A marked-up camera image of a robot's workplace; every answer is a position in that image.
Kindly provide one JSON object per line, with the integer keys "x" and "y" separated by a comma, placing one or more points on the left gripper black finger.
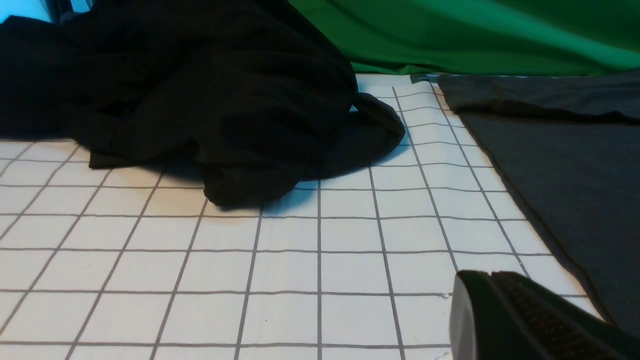
{"x": 506, "y": 316}

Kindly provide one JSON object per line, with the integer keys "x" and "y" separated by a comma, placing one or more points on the gray long-sleeve shirt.
{"x": 568, "y": 151}

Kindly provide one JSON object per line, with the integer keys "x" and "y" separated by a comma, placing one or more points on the gray metal bar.
{"x": 424, "y": 77}

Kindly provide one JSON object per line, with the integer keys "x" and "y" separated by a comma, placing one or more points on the green backdrop cloth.
{"x": 482, "y": 37}

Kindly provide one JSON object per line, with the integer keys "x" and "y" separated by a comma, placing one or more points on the black crumpled garment pile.
{"x": 250, "y": 90}

